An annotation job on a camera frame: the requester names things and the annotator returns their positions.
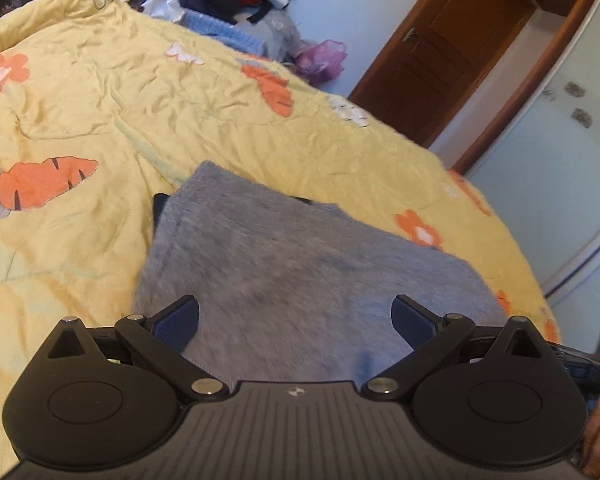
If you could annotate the yellow carrot print quilt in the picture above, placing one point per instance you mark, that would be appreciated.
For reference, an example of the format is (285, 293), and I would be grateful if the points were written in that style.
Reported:
(102, 107)

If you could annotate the frosted glass sliding wardrobe door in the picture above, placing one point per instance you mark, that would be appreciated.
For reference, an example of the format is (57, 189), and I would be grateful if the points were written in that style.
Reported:
(542, 177)

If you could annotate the grey fuzzy sweater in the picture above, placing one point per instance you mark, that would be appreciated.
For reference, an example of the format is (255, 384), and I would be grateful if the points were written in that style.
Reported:
(291, 291)

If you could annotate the purple plastic bag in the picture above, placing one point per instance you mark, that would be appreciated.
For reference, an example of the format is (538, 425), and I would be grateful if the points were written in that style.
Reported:
(322, 62)

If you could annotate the brown wooden door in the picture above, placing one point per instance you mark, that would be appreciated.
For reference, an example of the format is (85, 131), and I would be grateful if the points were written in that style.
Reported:
(436, 60)

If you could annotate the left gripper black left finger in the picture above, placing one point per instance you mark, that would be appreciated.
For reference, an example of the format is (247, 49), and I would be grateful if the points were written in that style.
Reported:
(157, 342)

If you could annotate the light blue knitted blanket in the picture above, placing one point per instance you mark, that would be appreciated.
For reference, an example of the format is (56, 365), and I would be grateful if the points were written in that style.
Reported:
(230, 35)

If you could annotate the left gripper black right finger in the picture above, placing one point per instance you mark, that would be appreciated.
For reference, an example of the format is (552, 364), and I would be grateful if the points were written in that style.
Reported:
(436, 342)

